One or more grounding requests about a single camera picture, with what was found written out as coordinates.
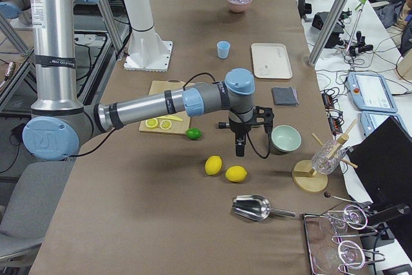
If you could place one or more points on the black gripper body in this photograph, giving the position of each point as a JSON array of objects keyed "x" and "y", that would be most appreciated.
[{"x": 239, "y": 129}]

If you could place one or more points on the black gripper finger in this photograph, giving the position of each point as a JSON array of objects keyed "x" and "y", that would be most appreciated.
[
  {"x": 238, "y": 147},
  {"x": 242, "y": 147}
]

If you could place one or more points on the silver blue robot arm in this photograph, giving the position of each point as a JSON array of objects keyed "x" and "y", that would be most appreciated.
[{"x": 60, "y": 123}]

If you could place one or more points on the steel ice scoop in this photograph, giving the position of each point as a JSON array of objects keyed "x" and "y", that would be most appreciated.
[{"x": 256, "y": 207}]

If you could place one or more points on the light blue plastic cup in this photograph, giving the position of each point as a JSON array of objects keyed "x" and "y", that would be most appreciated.
[{"x": 223, "y": 49}]

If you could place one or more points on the pink bowl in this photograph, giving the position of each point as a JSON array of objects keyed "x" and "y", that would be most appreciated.
[{"x": 238, "y": 6}]

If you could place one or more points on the yellow lemon near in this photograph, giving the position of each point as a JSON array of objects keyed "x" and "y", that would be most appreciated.
[{"x": 236, "y": 174}]

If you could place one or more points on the yellow lemon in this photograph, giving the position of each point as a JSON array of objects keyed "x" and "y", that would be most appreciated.
[
  {"x": 236, "y": 174},
  {"x": 213, "y": 165}
]

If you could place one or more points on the yellow lemon far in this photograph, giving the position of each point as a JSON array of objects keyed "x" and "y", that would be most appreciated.
[{"x": 213, "y": 165}]

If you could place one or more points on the mint green bowl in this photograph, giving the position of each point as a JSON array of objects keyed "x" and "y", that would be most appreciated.
[{"x": 284, "y": 139}]

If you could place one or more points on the green lime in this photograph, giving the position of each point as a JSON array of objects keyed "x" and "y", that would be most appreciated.
[{"x": 193, "y": 133}]

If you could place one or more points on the grey folded cloth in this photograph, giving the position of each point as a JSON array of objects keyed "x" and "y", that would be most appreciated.
[{"x": 284, "y": 96}]

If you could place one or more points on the wooden cutting board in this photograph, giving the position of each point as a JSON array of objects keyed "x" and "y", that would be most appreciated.
[{"x": 178, "y": 128}]

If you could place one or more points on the yellow plastic knife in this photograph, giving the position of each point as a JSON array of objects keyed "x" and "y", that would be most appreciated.
[{"x": 170, "y": 117}]

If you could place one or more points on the lemon slice upper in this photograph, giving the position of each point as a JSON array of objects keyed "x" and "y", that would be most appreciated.
[{"x": 166, "y": 124}]

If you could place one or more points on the lemon slice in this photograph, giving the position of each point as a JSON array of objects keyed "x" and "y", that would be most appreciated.
[
  {"x": 166, "y": 124},
  {"x": 152, "y": 123}
]

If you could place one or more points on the cream rabbit tray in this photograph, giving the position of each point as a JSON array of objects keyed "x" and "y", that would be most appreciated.
[{"x": 270, "y": 61}]

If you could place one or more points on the clear glass on stand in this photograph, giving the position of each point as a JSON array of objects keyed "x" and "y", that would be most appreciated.
[{"x": 328, "y": 157}]

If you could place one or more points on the lemon slice lower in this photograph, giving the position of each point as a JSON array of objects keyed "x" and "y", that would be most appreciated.
[{"x": 152, "y": 123}]

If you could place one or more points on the black tray with glasses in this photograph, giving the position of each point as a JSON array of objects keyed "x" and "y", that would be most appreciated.
[{"x": 333, "y": 241}]

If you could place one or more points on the blue teach pendant near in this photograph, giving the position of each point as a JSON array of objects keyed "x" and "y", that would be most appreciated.
[{"x": 370, "y": 120}]

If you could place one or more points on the blue teach pendant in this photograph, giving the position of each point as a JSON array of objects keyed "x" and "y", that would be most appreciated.
[
  {"x": 370, "y": 92},
  {"x": 370, "y": 120}
]

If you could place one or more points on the blue teach pendant far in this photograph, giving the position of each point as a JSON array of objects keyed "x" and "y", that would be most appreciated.
[{"x": 370, "y": 92}]

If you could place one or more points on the black monitor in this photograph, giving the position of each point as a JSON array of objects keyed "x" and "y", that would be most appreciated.
[{"x": 384, "y": 164}]

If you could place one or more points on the grey office chair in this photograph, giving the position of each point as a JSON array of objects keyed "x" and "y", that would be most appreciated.
[{"x": 30, "y": 211}]

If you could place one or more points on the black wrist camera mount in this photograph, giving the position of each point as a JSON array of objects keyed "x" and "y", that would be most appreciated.
[{"x": 263, "y": 116}]

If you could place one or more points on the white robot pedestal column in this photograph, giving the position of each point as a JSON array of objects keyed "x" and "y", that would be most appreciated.
[{"x": 136, "y": 1}]

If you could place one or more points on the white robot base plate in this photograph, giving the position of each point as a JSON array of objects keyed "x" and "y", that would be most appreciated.
[{"x": 148, "y": 52}]

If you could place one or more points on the aluminium frame post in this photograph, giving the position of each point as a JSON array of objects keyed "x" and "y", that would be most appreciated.
[{"x": 326, "y": 31}]

